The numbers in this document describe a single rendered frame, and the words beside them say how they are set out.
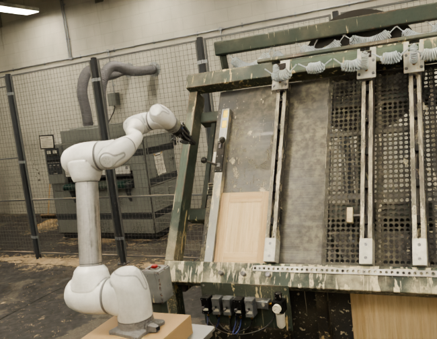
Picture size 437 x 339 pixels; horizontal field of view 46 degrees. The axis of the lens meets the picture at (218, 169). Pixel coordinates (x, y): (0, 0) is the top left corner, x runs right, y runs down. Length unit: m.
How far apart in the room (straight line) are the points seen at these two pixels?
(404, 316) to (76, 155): 1.80
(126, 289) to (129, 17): 7.29
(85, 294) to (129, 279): 0.22
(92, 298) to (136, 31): 7.10
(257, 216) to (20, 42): 8.50
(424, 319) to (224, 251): 1.08
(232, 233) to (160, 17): 6.31
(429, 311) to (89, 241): 1.69
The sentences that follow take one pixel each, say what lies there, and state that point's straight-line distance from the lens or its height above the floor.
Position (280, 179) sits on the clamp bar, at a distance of 2.81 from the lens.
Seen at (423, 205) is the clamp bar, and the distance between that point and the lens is 2.61.
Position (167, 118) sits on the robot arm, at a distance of 2.74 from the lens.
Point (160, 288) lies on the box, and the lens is 2.75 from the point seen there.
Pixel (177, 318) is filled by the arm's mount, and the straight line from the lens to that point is 2.38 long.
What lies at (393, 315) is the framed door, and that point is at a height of 0.58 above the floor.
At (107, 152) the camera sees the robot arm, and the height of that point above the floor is 1.60.
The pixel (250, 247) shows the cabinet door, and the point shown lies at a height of 0.97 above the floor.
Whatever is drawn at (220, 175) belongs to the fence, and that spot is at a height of 1.34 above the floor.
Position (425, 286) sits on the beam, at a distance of 2.54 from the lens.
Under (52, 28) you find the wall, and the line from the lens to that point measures 10.23.
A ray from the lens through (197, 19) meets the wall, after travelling 8.44.
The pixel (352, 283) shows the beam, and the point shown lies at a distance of 2.59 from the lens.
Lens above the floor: 1.75
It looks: 7 degrees down
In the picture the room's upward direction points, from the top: 7 degrees counter-clockwise
